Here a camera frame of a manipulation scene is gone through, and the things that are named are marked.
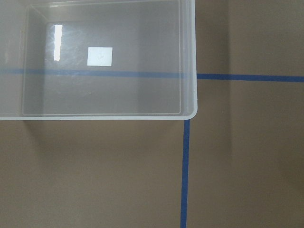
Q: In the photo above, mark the clear plastic storage box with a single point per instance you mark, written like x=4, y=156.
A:
x=43, y=60

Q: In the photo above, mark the white label sticker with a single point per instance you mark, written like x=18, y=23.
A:
x=99, y=56

